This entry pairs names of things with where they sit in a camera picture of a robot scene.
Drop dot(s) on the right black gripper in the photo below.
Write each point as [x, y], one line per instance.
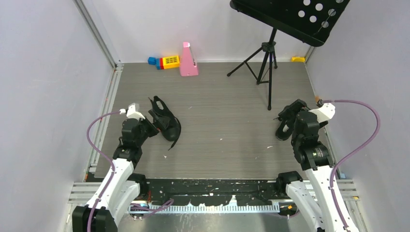
[322, 123]

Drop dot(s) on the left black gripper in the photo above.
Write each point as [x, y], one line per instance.
[154, 129]

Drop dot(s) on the black canvas shoe with laces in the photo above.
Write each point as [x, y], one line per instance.
[164, 120]

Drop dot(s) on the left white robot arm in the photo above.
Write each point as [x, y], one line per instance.
[104, 210]

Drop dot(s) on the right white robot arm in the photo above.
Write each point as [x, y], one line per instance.
[327, 211]

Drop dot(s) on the yellow corner piece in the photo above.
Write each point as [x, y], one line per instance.
[298, 59]

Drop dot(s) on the blue toy block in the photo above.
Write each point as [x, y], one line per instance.
[152, 60]

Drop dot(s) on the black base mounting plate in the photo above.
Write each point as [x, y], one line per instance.
[211, 192]

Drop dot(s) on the yellow toy block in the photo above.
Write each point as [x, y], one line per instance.
[167, 62]

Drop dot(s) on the pink metronome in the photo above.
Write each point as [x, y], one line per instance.
[188, 64]

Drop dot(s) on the black music stand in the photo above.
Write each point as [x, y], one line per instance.
[309, 21]

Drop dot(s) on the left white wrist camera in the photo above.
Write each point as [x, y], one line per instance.
[132, 112]

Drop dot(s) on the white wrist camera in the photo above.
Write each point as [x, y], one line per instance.
[132, 112]
[325, 112]

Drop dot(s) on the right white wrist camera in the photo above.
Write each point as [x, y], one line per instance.
[325, 112]

